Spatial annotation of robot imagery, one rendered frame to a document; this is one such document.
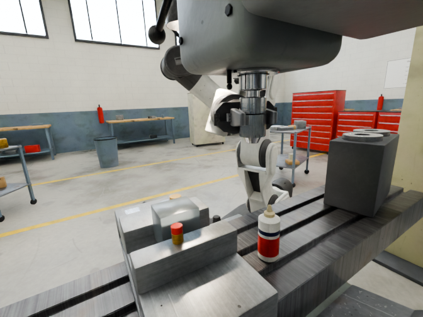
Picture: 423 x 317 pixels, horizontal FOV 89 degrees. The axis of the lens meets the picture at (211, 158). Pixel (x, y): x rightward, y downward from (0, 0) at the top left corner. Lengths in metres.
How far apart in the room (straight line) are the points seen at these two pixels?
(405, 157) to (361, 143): 1.47
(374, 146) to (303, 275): 0.35
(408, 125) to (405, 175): 0.36
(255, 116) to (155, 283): 0.28
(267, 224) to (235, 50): 0.29
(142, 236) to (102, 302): 0.12
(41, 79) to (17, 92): 0.68
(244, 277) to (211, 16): 0.34
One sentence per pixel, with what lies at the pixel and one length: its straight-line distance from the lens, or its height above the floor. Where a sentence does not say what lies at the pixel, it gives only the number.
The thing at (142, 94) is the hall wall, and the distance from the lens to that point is 8.07.
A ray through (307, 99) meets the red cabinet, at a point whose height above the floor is 1.29.
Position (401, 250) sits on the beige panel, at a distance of 2.34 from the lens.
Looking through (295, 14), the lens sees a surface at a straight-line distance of 0.26.
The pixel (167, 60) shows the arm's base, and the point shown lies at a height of 1.40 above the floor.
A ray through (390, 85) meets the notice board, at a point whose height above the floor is 1.65.
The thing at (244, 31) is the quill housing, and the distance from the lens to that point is 0.27.
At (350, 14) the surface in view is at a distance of 0.29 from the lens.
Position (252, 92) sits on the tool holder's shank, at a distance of 0.38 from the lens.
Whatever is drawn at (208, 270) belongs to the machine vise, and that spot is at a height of 1.04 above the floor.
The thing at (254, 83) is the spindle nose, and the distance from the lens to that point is 0.37.
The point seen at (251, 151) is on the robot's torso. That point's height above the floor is 1.03.
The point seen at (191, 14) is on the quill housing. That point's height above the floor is 1.39.
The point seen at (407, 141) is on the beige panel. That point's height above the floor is 0.94.
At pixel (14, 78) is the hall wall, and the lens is 7.93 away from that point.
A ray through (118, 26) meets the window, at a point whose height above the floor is 3.67.
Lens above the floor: 1.26
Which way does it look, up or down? 14 degrees down
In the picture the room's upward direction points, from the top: 2 degrees counter-clockwise
